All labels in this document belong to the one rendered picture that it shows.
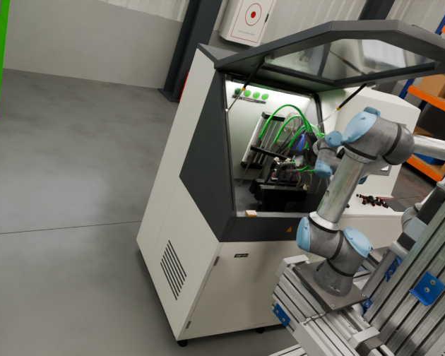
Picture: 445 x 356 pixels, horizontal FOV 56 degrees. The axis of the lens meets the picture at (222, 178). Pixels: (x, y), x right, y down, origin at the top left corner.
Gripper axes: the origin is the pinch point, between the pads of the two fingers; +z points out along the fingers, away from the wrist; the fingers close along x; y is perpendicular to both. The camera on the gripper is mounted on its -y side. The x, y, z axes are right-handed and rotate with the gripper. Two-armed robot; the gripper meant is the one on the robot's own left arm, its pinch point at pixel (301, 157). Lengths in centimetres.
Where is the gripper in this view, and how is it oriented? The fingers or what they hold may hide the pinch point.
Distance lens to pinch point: 211.7
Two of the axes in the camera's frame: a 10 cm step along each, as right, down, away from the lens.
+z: -2.4, 2.5, 9.4
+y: 0.7, 9.7, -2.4
